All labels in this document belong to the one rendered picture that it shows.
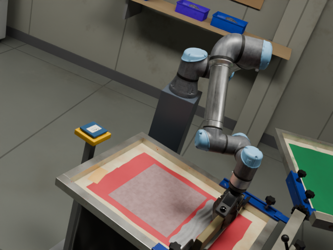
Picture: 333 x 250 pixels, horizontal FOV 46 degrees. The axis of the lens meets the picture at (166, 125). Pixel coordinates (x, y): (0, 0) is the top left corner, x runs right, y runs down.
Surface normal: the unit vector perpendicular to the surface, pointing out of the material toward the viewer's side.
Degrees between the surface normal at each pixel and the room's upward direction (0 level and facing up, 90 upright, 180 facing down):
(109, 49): 90
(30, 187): 0
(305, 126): 90
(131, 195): 0
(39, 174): 0
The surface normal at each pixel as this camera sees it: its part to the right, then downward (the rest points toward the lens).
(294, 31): -0.32, 0.40
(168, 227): 0.27, -0.83
